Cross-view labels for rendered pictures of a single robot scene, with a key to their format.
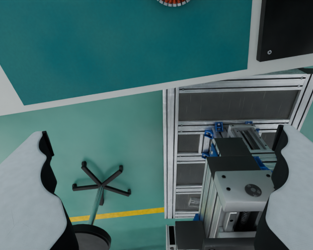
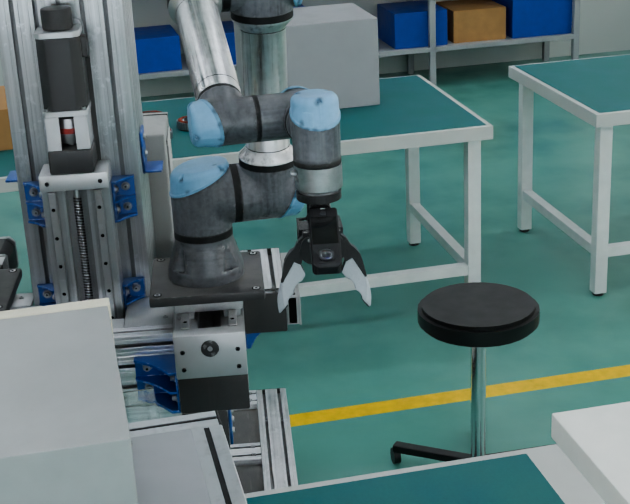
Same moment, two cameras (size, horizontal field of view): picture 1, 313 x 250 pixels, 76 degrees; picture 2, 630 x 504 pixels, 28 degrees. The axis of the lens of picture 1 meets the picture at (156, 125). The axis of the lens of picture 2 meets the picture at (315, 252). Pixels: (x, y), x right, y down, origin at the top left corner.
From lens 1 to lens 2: 191 cm
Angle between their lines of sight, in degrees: 37
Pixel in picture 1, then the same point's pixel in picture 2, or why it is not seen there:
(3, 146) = not seen: outside the picture
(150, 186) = (333, 475)
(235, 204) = (234, 331)
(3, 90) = (553, 465)
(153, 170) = not seen: outside the picture
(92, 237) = (459, 320)
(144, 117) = not seen: outside the picture
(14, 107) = (541, 451)
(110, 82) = (397, 481)
